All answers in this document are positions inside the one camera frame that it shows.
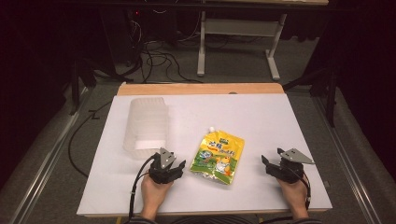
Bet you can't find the yellow spout pouch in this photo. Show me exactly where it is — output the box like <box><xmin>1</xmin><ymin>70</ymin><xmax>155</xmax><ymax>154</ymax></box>
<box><xmin>189</xmin><ymin>126</ymin><xmax>246</xmax><ymax>187</ymax></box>

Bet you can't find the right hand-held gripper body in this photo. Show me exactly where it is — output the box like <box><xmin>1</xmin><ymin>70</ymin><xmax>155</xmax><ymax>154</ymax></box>
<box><xmin>264</xmin><ymin>147</ymin><xmax>316</xmax><ymax>185</ymax></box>

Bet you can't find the person's right hand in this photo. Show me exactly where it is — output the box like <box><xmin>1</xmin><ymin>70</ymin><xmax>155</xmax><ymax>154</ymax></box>
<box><xmin>276</xmin><ymin>177</ymin><xmax>310</xmax><ymax>217</ymax></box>

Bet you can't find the black floor cable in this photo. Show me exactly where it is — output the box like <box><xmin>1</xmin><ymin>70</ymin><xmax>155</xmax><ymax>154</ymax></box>
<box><xmin>67</xmin><ymin>101</ymin><xmax>112</xmax><ymax>179</ymax></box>

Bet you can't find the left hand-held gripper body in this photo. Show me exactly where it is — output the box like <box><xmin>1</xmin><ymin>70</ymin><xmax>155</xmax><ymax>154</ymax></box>
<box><xmin>148</xmin><ymin>147</ymin><xmax>179</xmax><ymax>185</ymax></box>

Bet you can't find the metal floor rail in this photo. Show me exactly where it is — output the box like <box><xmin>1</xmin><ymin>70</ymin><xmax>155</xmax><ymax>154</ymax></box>
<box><xmin>8</xmin><ymin>87</ymin><xmax>92</xmax><ymax>224</ymax></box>
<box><xmin>312</xmin><ymin>94</ymin><xmax>382</xmax><ymax>224</ymax></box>

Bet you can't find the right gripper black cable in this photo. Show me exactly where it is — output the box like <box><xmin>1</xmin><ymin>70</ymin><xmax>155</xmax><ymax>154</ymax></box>
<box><xmin>288</xmin><ymin>167</ymin><xmax>313</xmax><ymax>211</ymax></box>

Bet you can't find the person's left hand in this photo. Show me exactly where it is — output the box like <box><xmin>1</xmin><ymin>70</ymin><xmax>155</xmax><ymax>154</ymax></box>
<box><xmin>140</xmin><ymin>176</ymin><xmax>174</xmax><ymax>217</ymax></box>

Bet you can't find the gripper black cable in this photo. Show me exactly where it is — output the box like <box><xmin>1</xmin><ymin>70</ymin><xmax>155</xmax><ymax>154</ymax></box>
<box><xmin>127</xmin><ymin>154</ymin><xmax>157</xmax><ymax>222</ymax></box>
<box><xmin>288</xmin><ymin>167</ymin><xmax>313</xmax><ymax>211</ymax></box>

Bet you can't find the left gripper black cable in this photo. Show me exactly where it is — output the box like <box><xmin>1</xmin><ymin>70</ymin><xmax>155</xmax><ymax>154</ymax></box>
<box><xmin>127</xmin><ymin>154</ymin><xmax>157</xmax><ymax>222</ymax></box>

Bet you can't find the tangle of black cables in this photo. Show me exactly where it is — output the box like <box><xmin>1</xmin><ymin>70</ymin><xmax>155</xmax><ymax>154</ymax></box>
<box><xmin>124</xmin><ymin>8</ymin><xmax>206</xmax><ymax>84</ymax></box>

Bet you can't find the translucent plastic container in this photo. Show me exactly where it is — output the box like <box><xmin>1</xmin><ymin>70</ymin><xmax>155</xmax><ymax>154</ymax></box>
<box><xmin>122</xmin><ymin>96</ymin><xmax>170</xmax><ymax>161</ymax></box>

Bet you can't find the black metal stand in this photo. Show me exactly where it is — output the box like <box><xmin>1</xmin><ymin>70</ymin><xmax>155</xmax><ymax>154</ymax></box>
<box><xmin>281</xmin><ymin>66</ymin><xmax>340</xmax><ymax>129</ymax></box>
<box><xmin>68</xmin><ymin>57</ymin><xmax>98</xmax><ymax>117</ymax></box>

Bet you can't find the white metal desk frame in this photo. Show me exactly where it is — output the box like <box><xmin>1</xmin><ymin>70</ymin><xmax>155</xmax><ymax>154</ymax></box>
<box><xmin>196</xmin><ymin>10</ymin><xmax>289</xmax><ymax>82</ymax></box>

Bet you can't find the white table mat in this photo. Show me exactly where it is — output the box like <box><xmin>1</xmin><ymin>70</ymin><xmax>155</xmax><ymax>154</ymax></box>
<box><xmin>76</xmin><ymin>93</ymin><xmax>333</xmax><ymax>217</ymax></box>

